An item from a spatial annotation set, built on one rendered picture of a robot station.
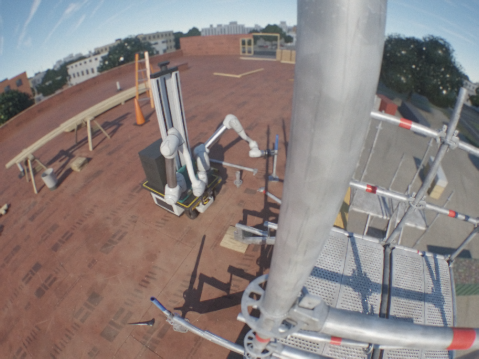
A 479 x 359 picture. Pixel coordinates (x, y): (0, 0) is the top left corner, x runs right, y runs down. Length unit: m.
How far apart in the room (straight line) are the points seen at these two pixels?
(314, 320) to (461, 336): 0.34
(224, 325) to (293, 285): 1.93
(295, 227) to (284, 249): 0.04
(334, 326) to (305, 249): 0.22
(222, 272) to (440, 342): 2.14
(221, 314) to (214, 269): 0.52
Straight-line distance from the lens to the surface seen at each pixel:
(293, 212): 0.16
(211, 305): 2.23
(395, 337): 0.44
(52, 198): 4.73
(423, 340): 0.47
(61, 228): 3.82
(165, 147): 1.89
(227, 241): 2.54
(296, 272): 0.22
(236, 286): 2.28
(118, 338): 2.45
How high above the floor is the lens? 2.10
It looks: 39 degrees down
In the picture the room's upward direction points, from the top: 2 degrees counter-clockwise
